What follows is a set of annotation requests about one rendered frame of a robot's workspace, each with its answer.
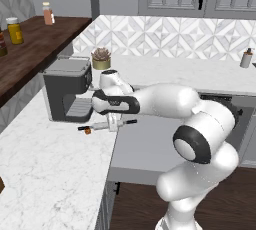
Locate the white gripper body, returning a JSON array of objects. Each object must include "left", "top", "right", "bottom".
[{"left": 105, "top": 113, "right": 123, "bottom": 133}]

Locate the grey open drawer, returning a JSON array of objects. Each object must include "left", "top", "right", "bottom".
[{"left": 107, "top": 91, "right": 256, "bottom": 187}]

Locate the brown spice bottle, white cap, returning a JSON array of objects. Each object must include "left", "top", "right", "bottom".
[{"left": 41, "top": 1, "right": 56, "bottom": 26}]

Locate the grey base cupboard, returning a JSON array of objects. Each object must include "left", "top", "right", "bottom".
[{"left": 95, "top": 180, "right": 118, "bottom": 230}]

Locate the dark jar with red label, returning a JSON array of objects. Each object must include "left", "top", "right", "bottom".
[{"left": 0, "top": 28, "right": 9, "bottom": 58}]

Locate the white soap dispenser bottle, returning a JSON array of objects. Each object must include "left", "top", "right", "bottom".
[{"left": 239, "top": 47, "right": 255, "bottom": 70}]

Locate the yellow jar with white lid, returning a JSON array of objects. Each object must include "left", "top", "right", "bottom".
[{"left": 6, "top": 17, "right": 25, "bottom": 46}]

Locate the succulent in yellow pot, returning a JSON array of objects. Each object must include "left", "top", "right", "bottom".
[{"left": 91, "top": 47, "right": 112, "bottom": 71}]

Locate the dark grey coffee machine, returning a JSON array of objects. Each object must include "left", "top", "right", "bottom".
[{"left": 42, "top": 55, "right": 94, "bottom": 123}]

